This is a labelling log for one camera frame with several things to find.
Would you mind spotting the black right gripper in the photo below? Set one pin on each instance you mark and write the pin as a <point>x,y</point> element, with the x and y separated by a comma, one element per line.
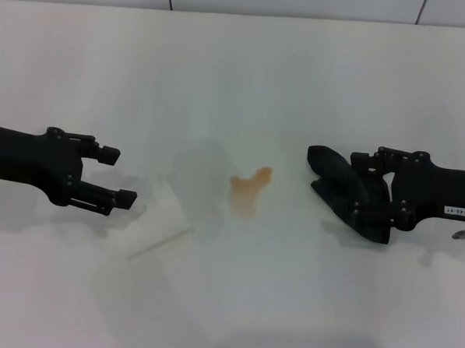
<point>426,192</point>

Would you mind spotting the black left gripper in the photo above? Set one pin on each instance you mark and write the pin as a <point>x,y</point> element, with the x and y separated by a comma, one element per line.
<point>22,159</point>

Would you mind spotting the dark blue rag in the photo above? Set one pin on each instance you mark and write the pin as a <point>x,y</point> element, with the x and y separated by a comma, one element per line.
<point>334,175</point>

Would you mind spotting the white translucent cup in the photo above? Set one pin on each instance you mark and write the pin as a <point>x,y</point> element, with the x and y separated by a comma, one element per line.
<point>160,213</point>

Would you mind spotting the brown water stain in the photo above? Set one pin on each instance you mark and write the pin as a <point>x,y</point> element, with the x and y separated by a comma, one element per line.
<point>247,194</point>

